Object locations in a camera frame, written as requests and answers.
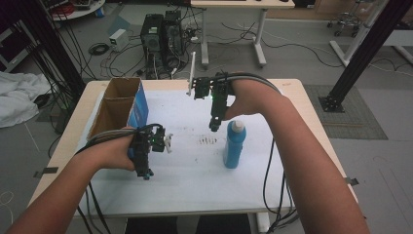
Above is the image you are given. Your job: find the small white equipment box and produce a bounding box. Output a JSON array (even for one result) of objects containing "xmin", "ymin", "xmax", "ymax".
[{"xmin": 108, "ymin": 27, "xmax": 131, "ymax": 53}]

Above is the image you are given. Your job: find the white table mat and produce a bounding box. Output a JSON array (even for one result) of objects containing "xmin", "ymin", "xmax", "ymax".
[{"xmin": 76, "ymin": 88, "xmax": 293, "ymax": 218}]

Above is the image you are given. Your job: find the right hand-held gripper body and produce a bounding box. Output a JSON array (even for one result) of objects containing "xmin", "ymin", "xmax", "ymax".
[{"xmin": 186, "ymin": 51, "xmax": 236, "ymax": 121}]

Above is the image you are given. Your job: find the white desk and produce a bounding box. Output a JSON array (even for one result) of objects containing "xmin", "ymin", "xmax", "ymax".
[{"xmin": 190, "ymin": 0, "xmax": 296, "ymax": 70}]

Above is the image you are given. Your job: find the person's right hand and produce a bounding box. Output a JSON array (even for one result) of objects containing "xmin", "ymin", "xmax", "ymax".
[{"xmin": 222, "ymin": 78, "xmax": 287, "ymax": 122}]

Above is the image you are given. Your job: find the blue bottle with white cap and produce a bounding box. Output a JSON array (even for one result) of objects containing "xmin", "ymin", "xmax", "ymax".
[{"xmin": 222, "ymin": 119, "xmax": 247, "ymax": 170}]

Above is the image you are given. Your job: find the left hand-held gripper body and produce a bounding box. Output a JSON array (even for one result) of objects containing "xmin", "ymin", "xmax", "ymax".
[{"xmin": 131, "ymin": 124, "xmax": 174, "ymax": 177}]

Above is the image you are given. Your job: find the black computer tower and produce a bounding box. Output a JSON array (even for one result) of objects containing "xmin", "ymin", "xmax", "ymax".
[
  {"xmin": 139, "ymin": 13, "xmax": 166, "ymax": 70},
  {"xmin": 162, "ymin": 10, "xmax": 185, "ymax": 66}
]

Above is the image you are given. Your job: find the blue cardboard box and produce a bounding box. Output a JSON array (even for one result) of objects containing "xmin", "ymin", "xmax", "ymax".
[{"xmin": 87, "ymin": 76, "xmax": 150, "ymax": 160}]

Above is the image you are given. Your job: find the coil of black cable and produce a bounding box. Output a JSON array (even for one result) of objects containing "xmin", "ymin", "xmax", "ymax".
[{"xmin": 88, "ymin": 41, "xmax": 111, "ymax": 57}]

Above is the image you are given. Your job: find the white cloth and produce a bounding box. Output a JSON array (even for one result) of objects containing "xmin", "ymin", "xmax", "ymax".
[{"xmin": 0, "ymin": 70, "xmax": 53, "ymax": 130}]

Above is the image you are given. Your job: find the wheeled stool base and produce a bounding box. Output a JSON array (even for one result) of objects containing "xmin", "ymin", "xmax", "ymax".
[{"xmin": 326, "ymin": 11, "xmax": 363, "ymax": 39}]

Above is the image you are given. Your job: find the long black floor cable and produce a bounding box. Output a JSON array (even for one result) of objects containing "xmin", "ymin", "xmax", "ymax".
[{"xmin": 220, "ymin": 20, "xmax": 345, "ymax": 69}]

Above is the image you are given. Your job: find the gray floor mat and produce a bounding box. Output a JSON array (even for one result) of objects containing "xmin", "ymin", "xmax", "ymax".
[{"xmin": 303, "ymin": 84, "xmax": 390, "ymax": 141}]

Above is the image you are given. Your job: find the person's left hand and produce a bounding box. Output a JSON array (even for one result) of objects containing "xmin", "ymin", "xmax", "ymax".
[{"xmin": 92, "ymin": 127, "xmax": 137, "ymax": 173}]

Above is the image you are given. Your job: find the round white table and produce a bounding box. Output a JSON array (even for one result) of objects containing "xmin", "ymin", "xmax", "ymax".
[{"xmin": 48, "ymin": 0, "xmax": 107, "ymax": 22}]

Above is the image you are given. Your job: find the black metal post with base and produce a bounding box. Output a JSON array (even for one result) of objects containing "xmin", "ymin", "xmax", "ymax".
[{"xmin": 318, "ymin": 0, "xmax": 413, "ymax": 114}]

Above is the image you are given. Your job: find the left hand-held gripper cable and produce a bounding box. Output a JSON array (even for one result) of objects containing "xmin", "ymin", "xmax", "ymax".
[{"xmin": 74, "ymin": 122, "xmax": 164, "ymax": 234}]

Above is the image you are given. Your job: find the white metal stand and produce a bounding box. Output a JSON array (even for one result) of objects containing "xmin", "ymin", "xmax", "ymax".
[{"xmin": 328, "ymin": 0, "xmax": 391, "ymax": 68}]

